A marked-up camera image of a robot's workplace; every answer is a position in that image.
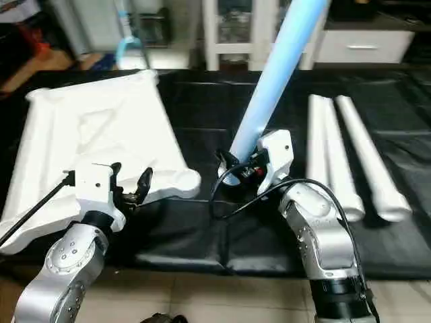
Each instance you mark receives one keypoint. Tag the white plastic table top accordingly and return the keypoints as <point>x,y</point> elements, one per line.
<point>94,134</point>

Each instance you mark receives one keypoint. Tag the white plastic table leg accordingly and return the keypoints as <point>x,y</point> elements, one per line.
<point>316,141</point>
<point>276,74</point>
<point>370,161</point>
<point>343,182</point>

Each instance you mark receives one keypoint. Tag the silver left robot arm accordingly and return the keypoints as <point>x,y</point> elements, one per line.
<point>64,276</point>

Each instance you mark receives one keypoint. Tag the black work mat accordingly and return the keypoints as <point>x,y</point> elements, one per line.
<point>202,108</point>

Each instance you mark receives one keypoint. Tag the light blue hanger hook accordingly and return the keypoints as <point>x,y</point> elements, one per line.
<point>129,47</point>

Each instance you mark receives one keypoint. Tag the cardboard box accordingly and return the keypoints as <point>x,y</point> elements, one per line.
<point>34,70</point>

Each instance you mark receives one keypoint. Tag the white drawer cabinet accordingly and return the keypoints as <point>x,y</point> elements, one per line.
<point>232,33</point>
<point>363,47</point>

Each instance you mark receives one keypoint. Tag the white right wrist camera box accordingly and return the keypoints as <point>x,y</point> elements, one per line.
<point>277,158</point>

